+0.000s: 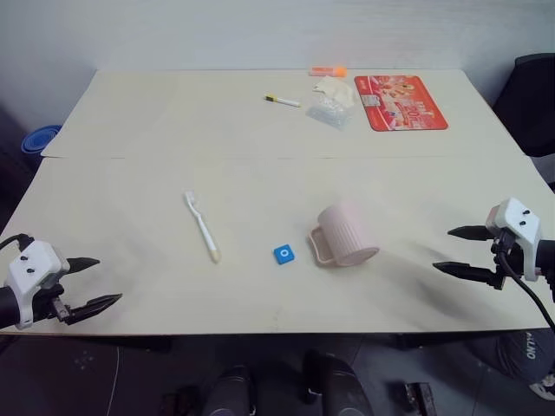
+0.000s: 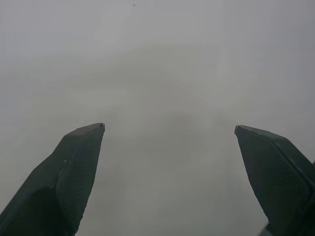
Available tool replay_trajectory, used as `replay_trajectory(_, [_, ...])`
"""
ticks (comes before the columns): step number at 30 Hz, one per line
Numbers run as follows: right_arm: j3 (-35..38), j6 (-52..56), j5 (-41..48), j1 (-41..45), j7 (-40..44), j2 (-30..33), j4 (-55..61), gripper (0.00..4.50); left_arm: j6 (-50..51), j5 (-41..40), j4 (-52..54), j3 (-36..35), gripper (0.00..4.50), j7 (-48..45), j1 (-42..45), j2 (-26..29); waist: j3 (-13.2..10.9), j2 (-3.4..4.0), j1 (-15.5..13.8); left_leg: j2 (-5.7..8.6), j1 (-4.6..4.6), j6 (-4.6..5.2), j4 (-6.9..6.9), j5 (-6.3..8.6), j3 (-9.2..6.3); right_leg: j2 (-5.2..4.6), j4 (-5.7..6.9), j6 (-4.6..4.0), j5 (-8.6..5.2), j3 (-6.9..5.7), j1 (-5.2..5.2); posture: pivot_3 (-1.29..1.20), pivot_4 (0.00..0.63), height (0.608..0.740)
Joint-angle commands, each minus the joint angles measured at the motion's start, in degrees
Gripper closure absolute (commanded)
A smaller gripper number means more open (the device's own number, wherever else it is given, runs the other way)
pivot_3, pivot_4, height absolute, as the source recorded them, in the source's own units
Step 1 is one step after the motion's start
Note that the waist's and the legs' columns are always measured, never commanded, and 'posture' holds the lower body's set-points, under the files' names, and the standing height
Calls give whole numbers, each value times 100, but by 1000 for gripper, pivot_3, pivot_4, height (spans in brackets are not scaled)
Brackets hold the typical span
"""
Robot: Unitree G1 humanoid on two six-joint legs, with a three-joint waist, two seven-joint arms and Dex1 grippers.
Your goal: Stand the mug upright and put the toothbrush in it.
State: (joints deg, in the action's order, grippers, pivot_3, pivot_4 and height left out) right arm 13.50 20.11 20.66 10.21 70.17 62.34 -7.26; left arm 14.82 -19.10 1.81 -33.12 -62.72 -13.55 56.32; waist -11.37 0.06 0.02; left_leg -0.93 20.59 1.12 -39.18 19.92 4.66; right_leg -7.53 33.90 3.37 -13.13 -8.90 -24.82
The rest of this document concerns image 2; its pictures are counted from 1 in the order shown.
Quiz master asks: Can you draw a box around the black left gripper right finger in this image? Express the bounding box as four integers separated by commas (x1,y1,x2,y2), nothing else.
234,124,315,236

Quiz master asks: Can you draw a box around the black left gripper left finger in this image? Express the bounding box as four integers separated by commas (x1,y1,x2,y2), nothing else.
0,122,106,236

